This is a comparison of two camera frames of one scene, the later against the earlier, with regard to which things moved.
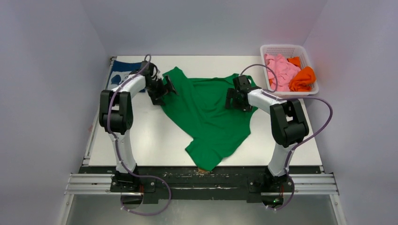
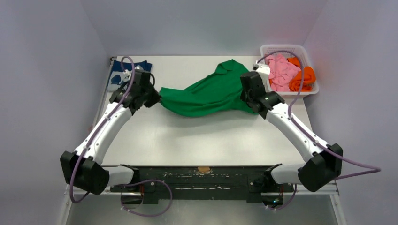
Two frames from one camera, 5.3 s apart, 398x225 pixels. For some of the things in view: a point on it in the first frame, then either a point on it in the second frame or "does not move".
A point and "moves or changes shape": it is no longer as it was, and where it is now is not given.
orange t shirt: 303,79 does not move
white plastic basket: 288,71 does not move
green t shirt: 198,107 moves or changes shape
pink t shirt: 283,70 does not move
